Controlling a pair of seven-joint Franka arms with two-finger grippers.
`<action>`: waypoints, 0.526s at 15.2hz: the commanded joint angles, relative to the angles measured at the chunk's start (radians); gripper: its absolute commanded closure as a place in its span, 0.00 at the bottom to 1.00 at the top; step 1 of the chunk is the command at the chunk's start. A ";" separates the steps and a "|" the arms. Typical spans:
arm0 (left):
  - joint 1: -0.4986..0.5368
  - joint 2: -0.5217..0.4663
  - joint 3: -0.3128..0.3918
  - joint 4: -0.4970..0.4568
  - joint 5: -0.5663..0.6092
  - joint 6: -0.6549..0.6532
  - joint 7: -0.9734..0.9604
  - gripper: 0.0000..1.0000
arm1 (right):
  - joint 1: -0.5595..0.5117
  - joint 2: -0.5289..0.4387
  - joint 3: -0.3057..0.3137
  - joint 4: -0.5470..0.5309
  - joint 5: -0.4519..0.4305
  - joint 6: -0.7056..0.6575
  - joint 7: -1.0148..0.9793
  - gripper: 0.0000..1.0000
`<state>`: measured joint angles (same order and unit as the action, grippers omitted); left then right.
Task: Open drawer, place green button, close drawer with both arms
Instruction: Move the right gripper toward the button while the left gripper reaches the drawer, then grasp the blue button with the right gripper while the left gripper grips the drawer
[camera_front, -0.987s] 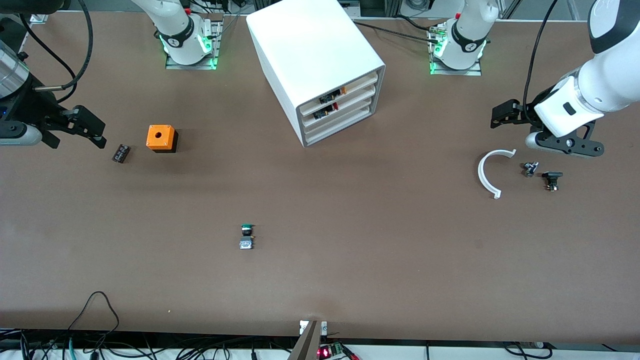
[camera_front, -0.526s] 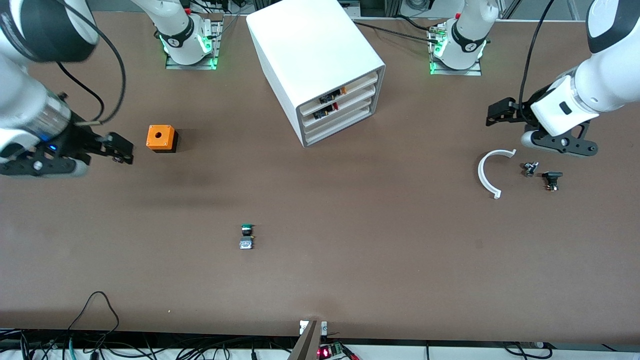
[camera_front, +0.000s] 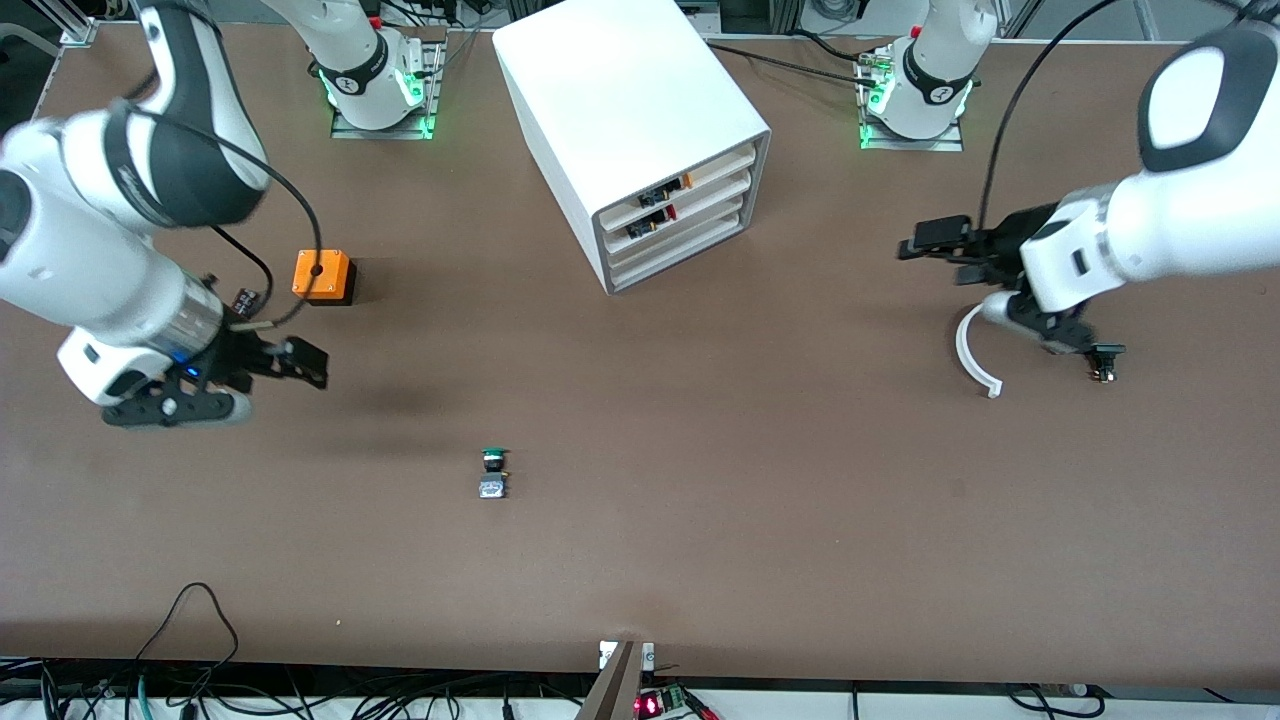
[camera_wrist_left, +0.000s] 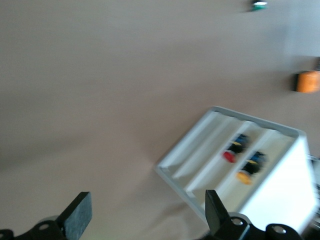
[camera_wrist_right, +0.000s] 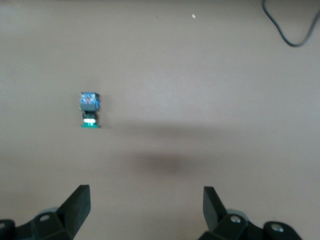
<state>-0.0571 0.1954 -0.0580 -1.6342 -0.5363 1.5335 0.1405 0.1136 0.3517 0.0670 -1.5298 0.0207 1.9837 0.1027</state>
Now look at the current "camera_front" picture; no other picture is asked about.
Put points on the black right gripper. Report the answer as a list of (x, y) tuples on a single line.
[(243, 351)]

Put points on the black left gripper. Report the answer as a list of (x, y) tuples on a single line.
[(1003, 247)]

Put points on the green push button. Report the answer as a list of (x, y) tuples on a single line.
[(493, 475)]

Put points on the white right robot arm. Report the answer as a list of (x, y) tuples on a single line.
[(90, 270)]

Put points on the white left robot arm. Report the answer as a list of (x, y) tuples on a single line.
[(1200, 220)]

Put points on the white drawer with red button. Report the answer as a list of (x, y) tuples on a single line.
[(722, 191)]

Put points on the white drawer with orange button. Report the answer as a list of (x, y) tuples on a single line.
[(725, 165)]

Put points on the white lowest cabinet drawer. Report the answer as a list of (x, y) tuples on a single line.
[(690, 248)]

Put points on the orange push button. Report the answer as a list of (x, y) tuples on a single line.
[(665, 190)]

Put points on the red push button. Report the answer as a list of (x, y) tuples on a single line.
[(650, 220)]

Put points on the white drawer cabinet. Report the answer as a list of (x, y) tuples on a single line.
[(620, 90)]

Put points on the small black electronic component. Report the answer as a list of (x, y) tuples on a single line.
[(247, 299)]

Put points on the orange box with hole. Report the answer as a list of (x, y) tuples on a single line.
[(320, 274)]

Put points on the white curved plastic arc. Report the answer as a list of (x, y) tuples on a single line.
[(968, 360)]

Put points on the circuit board with red light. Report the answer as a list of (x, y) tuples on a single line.
[(660, 703)]

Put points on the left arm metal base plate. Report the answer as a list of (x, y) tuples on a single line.
[(950, 143)]

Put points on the black switch component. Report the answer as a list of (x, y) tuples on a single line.
[(1104, 352)]

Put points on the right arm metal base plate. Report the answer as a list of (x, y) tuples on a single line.
[(430, 110)]

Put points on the aluminium frame profile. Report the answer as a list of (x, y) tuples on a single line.
[(80, 32)]

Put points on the grey angled post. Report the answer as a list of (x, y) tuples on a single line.
[(615, 690)]

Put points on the white metal bracket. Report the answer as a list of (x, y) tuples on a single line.
[(650, 655)]

